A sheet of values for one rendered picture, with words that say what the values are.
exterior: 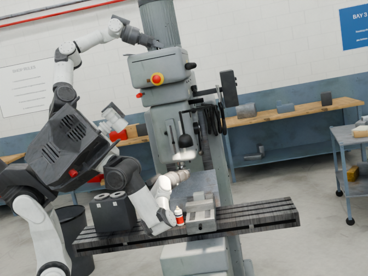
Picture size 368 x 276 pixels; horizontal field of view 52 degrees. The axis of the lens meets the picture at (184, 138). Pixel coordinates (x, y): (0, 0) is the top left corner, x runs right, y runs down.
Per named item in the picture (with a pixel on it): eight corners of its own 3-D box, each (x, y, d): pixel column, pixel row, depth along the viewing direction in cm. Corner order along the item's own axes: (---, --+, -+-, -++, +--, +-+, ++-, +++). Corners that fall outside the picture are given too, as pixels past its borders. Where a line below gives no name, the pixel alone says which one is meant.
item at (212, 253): (230, 270, 188) (226, 248, 186) (162, 279, 192) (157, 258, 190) (226, 228, 237) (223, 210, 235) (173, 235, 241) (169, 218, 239)
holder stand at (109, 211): (131, 230, 211) (123, 196, 207) (95, 233, 216) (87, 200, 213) (137, 220, 223) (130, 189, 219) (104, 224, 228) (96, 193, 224)
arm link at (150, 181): (178, 180, 190) (167, 189, 180) (169, 195, 195) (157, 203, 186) (162, 166, 193) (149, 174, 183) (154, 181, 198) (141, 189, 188)
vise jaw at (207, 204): (214, 209, 199) (212, 202, 199) (186, 213, 201) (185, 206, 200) (214, 205, 205) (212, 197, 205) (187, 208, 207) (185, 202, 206)
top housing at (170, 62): (186, 80, 174) (179, 44, 171) (132, 90, 177) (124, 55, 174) (192, 76, 220) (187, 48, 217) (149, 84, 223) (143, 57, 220)
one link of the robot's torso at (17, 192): (-1, 203, 152) (21, 183, 153) (7, 194, 165) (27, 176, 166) (24, 224, 156) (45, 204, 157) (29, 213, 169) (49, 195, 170)
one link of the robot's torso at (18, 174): (-27, 181, 149) (6, 150, 150) (-18, 173, 161) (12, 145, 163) (27, 226, 156) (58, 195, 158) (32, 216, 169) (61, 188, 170)
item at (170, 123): (180, 159, 191) (172, 119, 187) (172, 160, 191) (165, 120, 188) (181, 157, 195) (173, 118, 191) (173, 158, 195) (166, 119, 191)
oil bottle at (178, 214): (184, 225, 203) (180, 206, 201) (176, 226, 204) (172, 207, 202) (184, 222, 207) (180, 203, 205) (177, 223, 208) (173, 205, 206)
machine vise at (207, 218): (216, 231, 189) (212, 211, 187) (187, 235, 191) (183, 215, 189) (216, 205, 223) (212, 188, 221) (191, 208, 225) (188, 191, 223)
